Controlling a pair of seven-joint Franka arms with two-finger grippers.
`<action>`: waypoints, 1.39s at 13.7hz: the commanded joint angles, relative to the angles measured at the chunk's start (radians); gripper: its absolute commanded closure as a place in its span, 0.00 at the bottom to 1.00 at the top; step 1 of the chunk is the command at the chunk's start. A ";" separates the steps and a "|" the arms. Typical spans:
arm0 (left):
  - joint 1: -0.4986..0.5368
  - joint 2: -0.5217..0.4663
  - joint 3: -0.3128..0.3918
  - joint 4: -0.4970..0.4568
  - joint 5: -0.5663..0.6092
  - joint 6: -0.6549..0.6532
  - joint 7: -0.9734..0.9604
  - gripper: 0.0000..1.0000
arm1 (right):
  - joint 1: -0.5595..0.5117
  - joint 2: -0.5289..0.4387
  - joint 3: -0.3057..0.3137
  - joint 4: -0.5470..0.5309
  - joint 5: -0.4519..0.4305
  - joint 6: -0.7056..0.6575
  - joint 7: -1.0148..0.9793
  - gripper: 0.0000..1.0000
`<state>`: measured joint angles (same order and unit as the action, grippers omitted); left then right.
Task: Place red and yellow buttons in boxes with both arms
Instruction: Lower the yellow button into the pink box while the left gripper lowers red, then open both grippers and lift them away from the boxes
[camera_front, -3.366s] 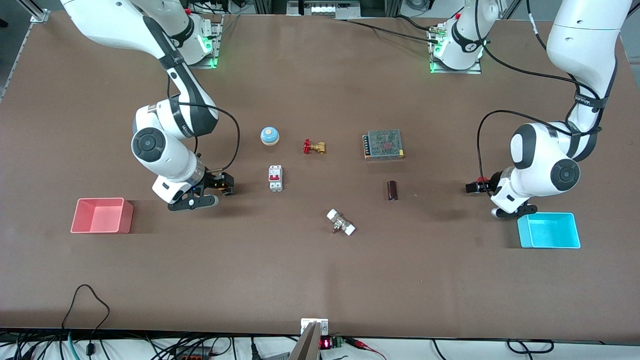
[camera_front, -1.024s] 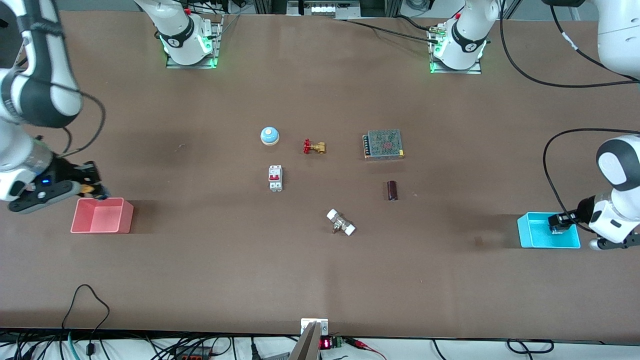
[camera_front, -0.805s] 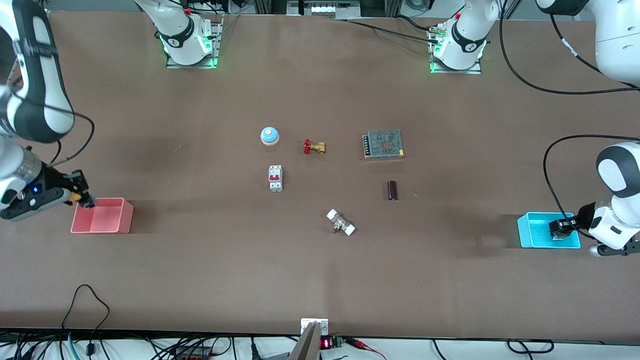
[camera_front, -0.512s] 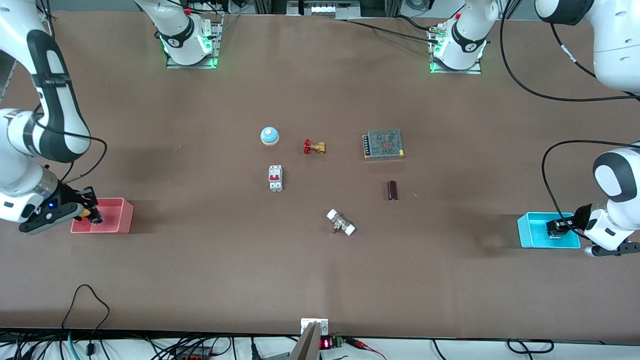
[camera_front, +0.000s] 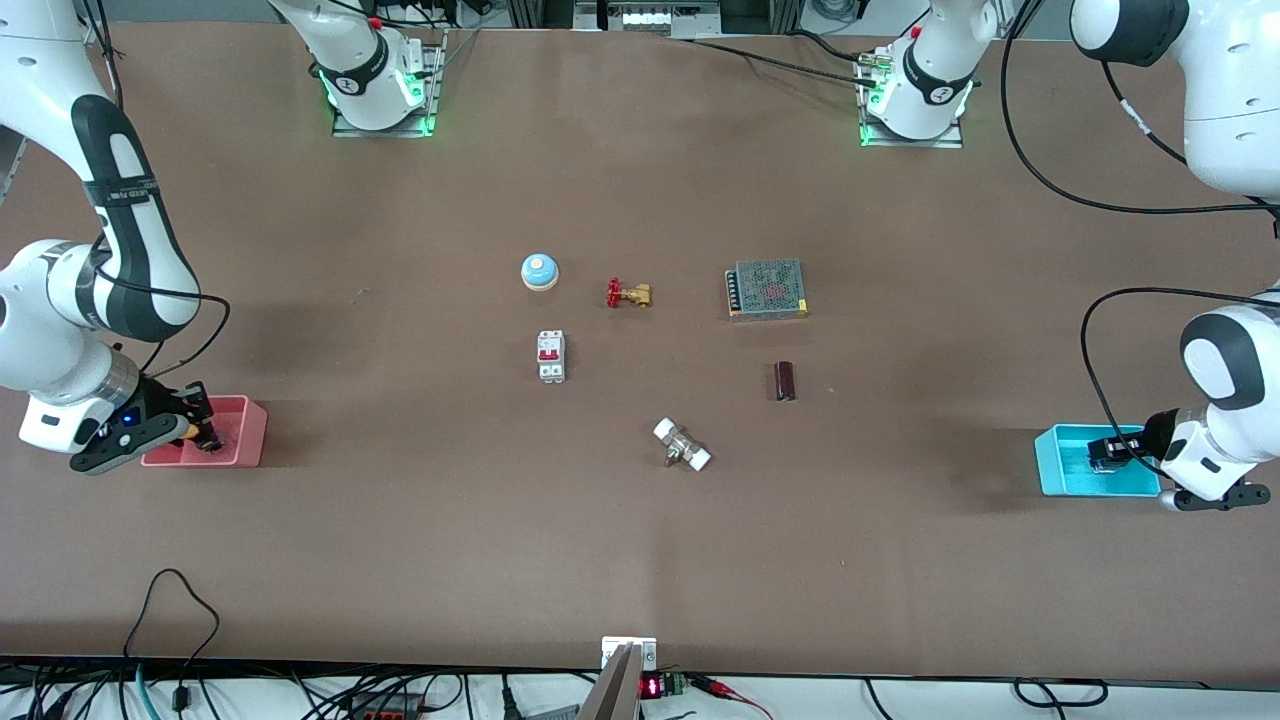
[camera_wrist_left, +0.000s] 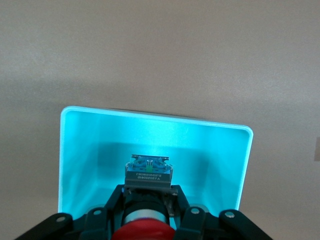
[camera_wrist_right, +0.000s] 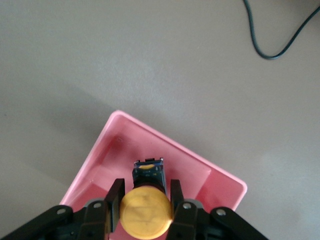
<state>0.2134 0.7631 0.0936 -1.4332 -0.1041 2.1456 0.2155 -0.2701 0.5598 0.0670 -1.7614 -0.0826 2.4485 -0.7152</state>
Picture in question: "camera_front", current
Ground red clip lead wire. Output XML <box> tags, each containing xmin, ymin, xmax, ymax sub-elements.
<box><xmin>688</xmin><ymin>674</ymin><xmax>776</xmax><ymax>720</ymax></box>

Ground pink plastic box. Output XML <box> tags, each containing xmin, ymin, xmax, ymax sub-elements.
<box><xmin>141</xmin><ymin>395</ymin><xmax>268</xmax><ymax>468</ymax></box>

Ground white metal mount bracket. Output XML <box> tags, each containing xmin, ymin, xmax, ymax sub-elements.
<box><xmin>601</xmin><ymin>636</ymin><xmax>659</xmax><ymax>673</ymax></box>

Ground light blue plastic box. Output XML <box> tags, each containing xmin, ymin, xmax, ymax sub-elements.
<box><xmin>1034</xmin><ymin>424</ymin><xmax>1162</xmax><ymax>498</ymax></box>

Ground black coiled cable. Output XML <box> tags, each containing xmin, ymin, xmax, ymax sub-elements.
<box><xmin>1013</xmin><ymin>678</ymin><xmax>1109</xmax><ymax>708</ymax></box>

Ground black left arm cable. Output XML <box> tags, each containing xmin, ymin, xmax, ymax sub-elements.
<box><xmin>1000</xmin><ymin>0</ymin><xmax>1280</xmax><ymax>476</ymax></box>

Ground thin black looped cable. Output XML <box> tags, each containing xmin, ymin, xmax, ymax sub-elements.
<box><xmin>123</xmin><ymin>569</ymin><xmax>221</xmax><ymax>713</ymax></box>

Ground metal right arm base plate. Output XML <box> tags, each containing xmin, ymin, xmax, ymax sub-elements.
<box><xmin>332</xmin><ymin>30</ymin><xmax>446</xmax><ymax>139</ymax></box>

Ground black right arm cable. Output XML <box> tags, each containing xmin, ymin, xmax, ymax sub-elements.
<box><xmin>95</xmin><ymin>235</ymin><xmax>233</xmax><ymax>386</ymax></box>

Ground grey metal bar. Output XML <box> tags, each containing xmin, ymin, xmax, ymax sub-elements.
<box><xmin>578</xmin><ymin>643</ymin><xmax>642</xmax><ymax>720</ymax></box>

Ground black cable along table edge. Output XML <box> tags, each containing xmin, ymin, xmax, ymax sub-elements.
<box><xmin>690</xmin><ymin>38</ymin><xmax>881</xmax><ymax>86</ymax></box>

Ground metal mesh power supply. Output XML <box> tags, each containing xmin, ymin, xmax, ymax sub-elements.
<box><xmin>725</xmin><ymin>259</ymin><xmax>810</xmax><ymax>322</ymax></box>

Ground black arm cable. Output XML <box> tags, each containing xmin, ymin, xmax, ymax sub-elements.
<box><xmin>95</xmin><ymin>235</ymin><xmax>233</xmax><ymax>386</ymax></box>
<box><xmin>1000</xmin><ymin>0</ymin><xmax>1280</xmax><ymax>476</ymax></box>

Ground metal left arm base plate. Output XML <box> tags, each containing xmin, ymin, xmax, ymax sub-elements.
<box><xmin>860</xmin><ymin>50</ymin><xmax>966</xmax><ymax>150</ymax></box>

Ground silver valve white caps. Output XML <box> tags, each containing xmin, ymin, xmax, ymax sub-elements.
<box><xmin>653</xmin><ymin>417</ymin><xmax>713</xmax><ymax>473</ymax></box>

